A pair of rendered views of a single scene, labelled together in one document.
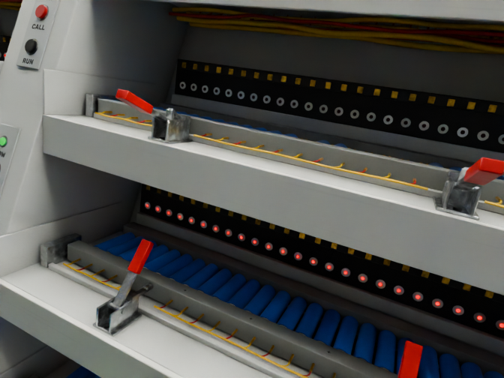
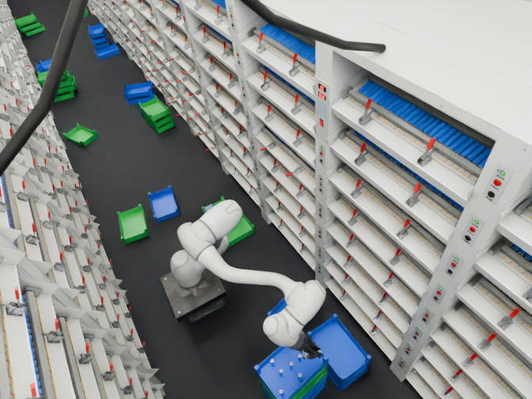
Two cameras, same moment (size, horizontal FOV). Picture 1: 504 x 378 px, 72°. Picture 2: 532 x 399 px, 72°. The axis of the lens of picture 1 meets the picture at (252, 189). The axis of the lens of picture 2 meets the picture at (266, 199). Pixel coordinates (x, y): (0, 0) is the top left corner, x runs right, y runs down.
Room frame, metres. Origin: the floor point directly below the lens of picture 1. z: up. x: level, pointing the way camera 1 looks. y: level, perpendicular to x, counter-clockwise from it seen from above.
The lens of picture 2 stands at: (-0.92, -0.97, 2.31)
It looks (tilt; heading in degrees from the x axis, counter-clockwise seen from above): 48 degrees down; 43
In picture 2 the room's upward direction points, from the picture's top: 9 degrees counter-clockwise
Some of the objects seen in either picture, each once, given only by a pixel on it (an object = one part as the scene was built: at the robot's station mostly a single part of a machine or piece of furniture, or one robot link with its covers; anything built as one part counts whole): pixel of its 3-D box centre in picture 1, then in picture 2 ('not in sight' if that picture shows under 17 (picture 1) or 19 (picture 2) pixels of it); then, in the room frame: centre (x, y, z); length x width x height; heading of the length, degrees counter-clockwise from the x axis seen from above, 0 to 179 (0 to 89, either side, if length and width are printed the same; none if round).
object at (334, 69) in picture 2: not in sight; (336, 194); (0.25, -0.39, 0.86); 0.20 x 0.09 x 1.73; 159
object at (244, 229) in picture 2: not in sight; (231, 229); (0.17, 0.44, 0.04); 0.30 x 0.20 x 0.08; 159
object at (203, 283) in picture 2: not in sight; (191, 281); (-0.39, 0.25, 0.29); 0.22 x 0.18 x 0.06; 59
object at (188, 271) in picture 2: not in sight; (185, 266); (-0.37, 0.27, 0.43); 0.18 x 0.16 x 0.22; 170
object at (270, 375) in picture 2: not in sight; (291, 365); (-0.49, -0.58, 0.44); 0.30 x 0.20 x 0.08; 165
